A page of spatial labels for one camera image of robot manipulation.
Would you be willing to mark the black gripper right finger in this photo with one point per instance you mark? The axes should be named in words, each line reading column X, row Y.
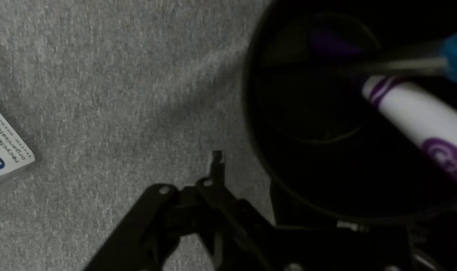
column 435, row 242

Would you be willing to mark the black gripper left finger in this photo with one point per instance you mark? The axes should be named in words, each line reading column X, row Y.
column 230, row 229

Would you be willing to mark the black cup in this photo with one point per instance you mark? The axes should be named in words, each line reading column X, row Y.
column 328, row 153

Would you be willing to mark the white purple marker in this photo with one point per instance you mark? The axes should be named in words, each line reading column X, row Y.
column 427, row 121

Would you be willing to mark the grey table cloth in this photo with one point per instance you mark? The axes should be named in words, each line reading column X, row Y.
column 115, row 97

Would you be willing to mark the black white notebook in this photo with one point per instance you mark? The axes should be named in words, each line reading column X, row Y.
column 14, row 153

